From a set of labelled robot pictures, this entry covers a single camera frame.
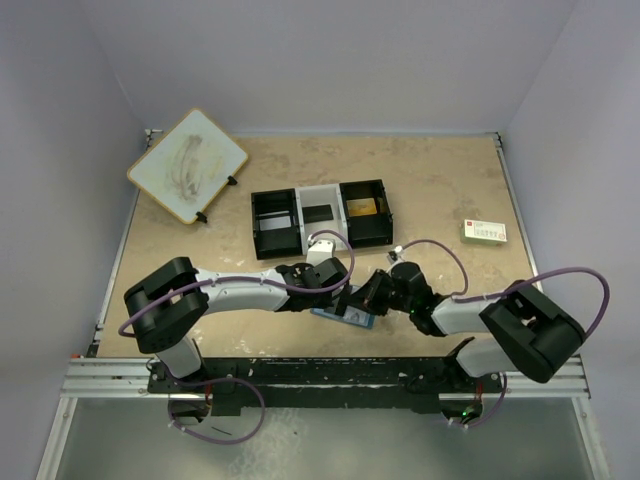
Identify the white card in tray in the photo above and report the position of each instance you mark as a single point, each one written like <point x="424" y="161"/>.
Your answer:
<point x="274" y="222"/>

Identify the black whiteboard stand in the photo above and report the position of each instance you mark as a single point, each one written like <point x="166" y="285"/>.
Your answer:
<point x="217" y="200"/>

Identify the yellow-framed whiteboard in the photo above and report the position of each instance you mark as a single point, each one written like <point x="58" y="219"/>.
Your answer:
<point x="188" y="166"/>

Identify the black card in tray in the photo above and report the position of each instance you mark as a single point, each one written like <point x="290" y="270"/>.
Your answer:
<point x="317" y="213"/>

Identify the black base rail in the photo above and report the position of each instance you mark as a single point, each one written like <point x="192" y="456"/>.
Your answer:
<point x="421" y="385"/>

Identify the blue leather card holder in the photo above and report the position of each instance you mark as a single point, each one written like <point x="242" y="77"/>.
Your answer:
<point x="341" y="311"/>

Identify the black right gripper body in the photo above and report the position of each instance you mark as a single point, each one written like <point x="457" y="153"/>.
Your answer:
<point x="376" y="290"/>

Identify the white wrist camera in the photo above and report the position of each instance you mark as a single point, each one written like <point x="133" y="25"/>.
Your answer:
<point x="395" y="255"/>
<point x="319" y="250"/>

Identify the small white card box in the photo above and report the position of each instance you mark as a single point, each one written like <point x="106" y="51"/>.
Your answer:
<point x="483" y="232"/>

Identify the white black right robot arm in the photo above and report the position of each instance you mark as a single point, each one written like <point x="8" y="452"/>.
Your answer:
<point x="524" y="331"/>

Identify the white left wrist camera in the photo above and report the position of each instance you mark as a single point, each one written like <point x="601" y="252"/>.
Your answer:
<point x="319" y="250"/>

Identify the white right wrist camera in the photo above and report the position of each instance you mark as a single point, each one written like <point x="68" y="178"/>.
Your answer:
<point x="395" y="255"/>

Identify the gold card in tray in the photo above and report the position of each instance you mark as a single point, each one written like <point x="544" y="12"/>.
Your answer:
<point x="361" y="207"/>

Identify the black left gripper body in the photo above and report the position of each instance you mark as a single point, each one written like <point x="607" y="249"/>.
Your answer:
<point x="338" y="293"/>

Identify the black and white tray organizer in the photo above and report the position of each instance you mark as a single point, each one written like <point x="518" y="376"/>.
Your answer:
<point x="361" y="232"/>

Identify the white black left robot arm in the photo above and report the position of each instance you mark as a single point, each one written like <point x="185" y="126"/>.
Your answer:
<point x="164" y="306"/>

